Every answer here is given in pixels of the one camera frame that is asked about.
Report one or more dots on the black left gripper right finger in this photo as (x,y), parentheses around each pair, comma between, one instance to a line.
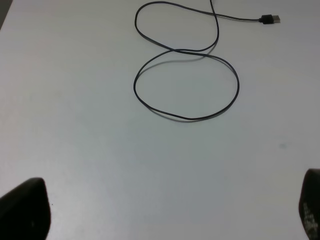
(309,204)

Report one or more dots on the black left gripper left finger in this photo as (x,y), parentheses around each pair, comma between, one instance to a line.
(25,212)

